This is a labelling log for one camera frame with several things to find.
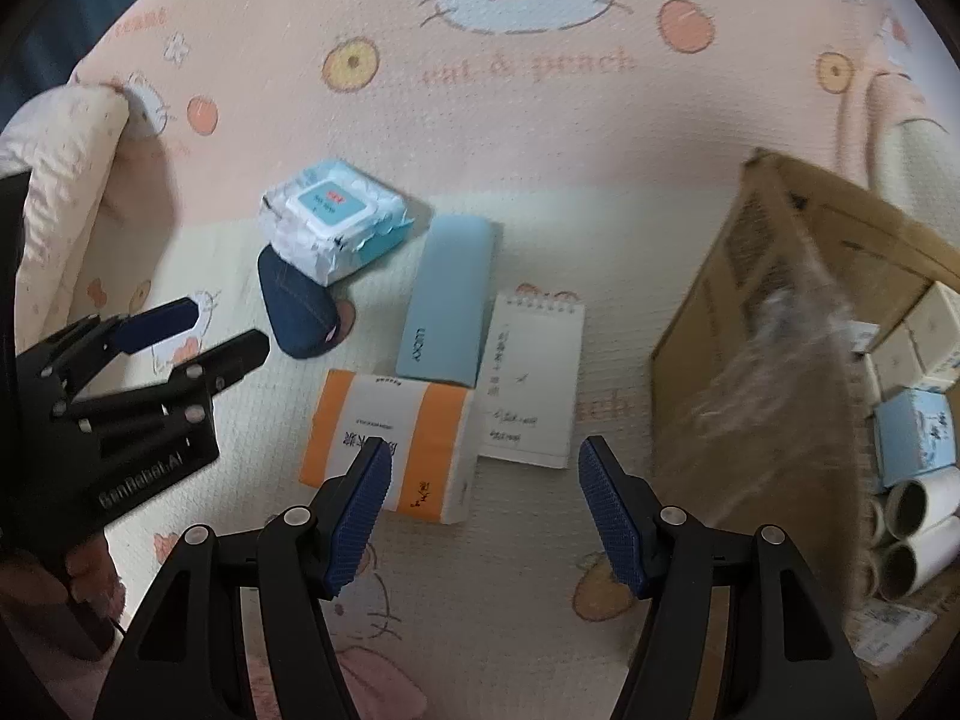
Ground light blue printed box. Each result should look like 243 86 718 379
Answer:
874 388 960 488

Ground blue wet wipes pack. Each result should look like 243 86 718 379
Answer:
260 160 415 287

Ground light blue oblong case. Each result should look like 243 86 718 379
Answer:
395 214 496 389

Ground orange white tissue pack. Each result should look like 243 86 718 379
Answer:
298 370 481 526

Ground small white box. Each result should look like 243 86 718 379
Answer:
904 281 960 385
868 330 927 392

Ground white spiral notepad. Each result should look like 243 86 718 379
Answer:
478 292 587 470

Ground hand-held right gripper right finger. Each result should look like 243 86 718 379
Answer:
577 435 878 720

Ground white paper roll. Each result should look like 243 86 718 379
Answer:
885 465 960 542
877 517 960 602

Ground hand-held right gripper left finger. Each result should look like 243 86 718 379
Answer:
94 441 395 720

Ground dark blue denim case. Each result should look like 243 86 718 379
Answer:
256 246 357 359

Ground pink white folded blanket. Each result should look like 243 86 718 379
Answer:
836 7 960 200

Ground person's left hand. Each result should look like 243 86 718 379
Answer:
64 536 125 616

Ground pink cartoon printed mat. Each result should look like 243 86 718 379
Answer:
15 0 960 720

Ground clear crumpled packing tape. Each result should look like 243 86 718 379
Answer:
697 240 871 541

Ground white paper sheet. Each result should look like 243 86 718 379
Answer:
840 600 940 665

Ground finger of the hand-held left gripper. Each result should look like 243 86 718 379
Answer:
19 298 200 395
56 330 271 433

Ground brown cardboard box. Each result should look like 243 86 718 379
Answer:
649 150 960 691

